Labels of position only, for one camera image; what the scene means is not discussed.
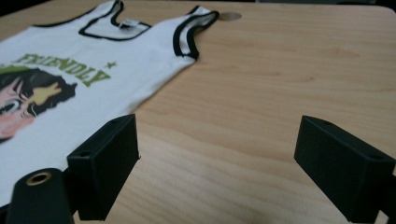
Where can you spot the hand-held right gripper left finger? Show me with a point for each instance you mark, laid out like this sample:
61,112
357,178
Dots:
104,165

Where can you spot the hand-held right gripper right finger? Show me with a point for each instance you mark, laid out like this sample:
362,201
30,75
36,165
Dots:
342,168

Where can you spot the white printed tank top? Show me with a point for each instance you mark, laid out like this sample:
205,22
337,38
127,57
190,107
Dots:
93,90

